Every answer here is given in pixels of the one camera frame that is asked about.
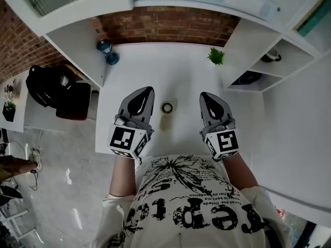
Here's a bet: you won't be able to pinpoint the blue hourglass ornament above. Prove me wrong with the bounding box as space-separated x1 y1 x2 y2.
96 39 121 66

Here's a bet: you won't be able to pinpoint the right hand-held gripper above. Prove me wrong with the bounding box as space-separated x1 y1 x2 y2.
199 91 240 162

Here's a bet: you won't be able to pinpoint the person's right forearm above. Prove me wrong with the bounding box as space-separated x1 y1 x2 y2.
221 153 260 191

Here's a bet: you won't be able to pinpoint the person's left forearm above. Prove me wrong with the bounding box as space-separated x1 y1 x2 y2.
109 154 138 198

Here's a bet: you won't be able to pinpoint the white printed t-shirt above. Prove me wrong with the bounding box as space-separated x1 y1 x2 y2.
97 153 292 248

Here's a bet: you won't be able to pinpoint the white shelf unit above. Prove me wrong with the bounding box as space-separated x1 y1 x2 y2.
224 18 319 93

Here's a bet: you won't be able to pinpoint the teal book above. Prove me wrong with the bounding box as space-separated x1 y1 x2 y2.
291 0 331 39

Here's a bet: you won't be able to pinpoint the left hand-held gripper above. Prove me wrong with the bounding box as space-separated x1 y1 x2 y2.
108 86 156 160

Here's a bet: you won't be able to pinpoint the dark and white pot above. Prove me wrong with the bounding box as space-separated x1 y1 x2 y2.
260 48 282 63

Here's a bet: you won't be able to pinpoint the white side table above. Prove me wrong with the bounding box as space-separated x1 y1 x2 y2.
0 70 28 133

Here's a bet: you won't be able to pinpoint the black floor cable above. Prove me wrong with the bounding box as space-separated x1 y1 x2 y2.
27 170 40 191

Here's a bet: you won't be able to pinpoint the white cabinet ribbed glass door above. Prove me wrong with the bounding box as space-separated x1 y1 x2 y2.
0 0 134 38

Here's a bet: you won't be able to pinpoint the white desk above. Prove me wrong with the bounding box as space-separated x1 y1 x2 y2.
42 22 264 155

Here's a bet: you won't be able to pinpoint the small green potted plant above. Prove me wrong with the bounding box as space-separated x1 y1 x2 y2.
206 47 225 66

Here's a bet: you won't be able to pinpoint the flowers in black pot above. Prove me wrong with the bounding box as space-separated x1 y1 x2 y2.
2 79 22 122

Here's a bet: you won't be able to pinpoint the wooden chair dark red seat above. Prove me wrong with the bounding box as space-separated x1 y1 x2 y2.
55 63 92 121

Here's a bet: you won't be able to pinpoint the black backpack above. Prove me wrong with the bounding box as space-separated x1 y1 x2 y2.
25 64 79 109

